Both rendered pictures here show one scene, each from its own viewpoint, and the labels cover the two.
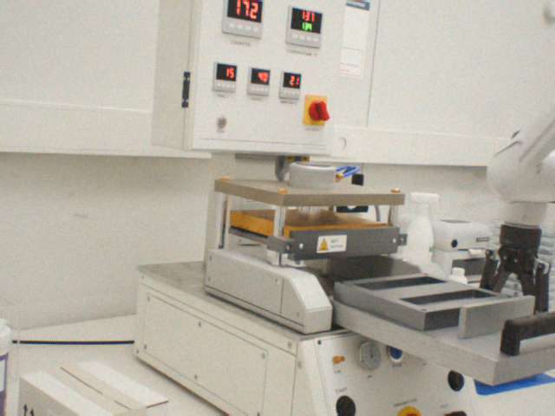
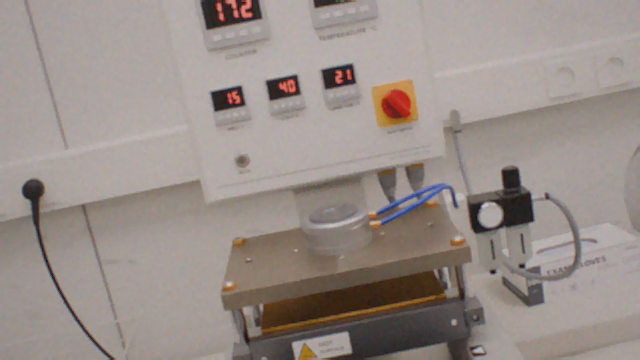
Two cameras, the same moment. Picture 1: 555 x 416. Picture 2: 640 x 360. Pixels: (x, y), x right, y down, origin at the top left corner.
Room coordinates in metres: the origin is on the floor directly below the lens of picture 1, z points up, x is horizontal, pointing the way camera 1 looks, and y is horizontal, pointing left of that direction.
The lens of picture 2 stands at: (0.61, -0.57, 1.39)
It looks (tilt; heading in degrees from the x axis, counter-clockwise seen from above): 14 degrees down; 39
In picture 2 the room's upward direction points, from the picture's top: 11 degrees counter-clockwise
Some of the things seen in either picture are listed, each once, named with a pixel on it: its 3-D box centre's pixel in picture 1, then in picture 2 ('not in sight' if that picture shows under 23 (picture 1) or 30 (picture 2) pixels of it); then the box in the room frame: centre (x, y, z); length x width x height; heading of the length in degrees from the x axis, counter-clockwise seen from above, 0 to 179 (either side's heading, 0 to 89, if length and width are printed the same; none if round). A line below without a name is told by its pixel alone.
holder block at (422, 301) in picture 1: (424, 298); not in sight; (1.03, -0.23, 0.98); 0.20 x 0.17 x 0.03; 129
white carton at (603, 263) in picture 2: not in sight; (569, 262); (1.83, -0.11, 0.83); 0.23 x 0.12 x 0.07; 136
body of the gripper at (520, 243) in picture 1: (518, 250); not in sight; (1.40, -0.48, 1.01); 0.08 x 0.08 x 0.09
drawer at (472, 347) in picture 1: (450, 315); not in sight; (0.99, -0.26, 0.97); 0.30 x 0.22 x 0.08; 39
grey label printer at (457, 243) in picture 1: (439, 247); not in sight; (2.14, -0.50, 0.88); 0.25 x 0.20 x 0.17; 36
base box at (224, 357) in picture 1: (307, 344); not in sight; (1.23, -0.08, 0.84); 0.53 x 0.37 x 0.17; 39
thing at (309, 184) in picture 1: (306, 198); (357, 250); (1.27, -0.06, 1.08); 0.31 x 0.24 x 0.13; 129
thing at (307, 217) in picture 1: (312, 211); (352, 275); (1.23, -0.07, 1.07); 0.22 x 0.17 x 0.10; 129
